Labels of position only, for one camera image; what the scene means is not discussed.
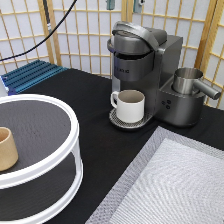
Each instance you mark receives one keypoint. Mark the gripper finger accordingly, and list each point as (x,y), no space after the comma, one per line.
(110,4)
(137,7)

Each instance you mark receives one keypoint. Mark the coffee machine lid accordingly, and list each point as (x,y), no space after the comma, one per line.
(132,39)

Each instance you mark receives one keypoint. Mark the grey coffee machine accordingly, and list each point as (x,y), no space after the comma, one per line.
(152,74)

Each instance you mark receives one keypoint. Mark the steel milk frother jug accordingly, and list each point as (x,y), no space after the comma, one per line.
(188,81)

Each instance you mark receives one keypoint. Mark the white ceramic mug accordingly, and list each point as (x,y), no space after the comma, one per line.
(129,105)

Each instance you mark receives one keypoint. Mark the blue ridged mat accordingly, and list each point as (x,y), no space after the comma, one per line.
(29,75)

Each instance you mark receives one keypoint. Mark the grey woven placemat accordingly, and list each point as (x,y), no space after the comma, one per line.
(172,180)

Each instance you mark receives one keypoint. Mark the tan wooden cup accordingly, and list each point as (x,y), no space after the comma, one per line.
(8,150)

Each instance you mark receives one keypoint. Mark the white two-tier round shelf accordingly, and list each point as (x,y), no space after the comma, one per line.
(49,170)

